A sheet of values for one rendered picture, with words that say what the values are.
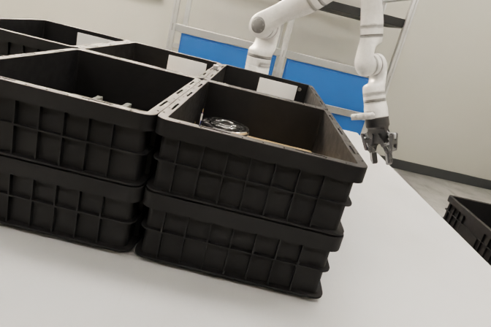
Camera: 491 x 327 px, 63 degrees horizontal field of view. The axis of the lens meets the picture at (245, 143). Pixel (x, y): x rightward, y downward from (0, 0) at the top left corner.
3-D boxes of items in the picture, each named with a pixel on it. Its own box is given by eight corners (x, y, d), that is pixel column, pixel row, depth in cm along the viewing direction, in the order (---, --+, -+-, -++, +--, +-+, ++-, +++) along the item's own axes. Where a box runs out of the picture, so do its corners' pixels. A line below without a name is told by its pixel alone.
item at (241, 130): (204, 116, 91) (205, 113, 91) (248, 126, 91) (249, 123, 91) (199, 127, 81) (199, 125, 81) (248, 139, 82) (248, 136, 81)
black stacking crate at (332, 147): (193, 128, 96) (202, 82, 92) (314, 158, 96) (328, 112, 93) (142, 196, 58) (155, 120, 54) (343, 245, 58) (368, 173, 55)
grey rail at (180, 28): (171, 28, 302) (172, 22, 301) (386, 80, 315) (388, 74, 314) (169, 29, 293) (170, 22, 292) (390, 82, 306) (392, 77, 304)
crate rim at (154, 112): (74, 58, 93) (74, 47, 92) (200, 89, 93) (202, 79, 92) (-65, 80, 55) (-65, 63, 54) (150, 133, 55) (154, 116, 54)
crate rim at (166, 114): (200, 89, 93) (202, 79, 92) (326, 120, 93) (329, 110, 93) (151, 133, 55) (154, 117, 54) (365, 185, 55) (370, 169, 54)
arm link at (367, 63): (351, 77, 130) (351, 32, 127) (368, 74, 135) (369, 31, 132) (368, 77, 125) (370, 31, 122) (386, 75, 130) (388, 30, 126)
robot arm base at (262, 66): (237, 95, 160) (245, 52, 155) (260, 99, 162) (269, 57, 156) (240, 101, 152) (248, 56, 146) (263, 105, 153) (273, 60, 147)
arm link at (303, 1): (307, -22, 130) (318, -18, 138) (242, 19, 145) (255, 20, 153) (318, 4, 130) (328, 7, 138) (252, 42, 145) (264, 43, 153)
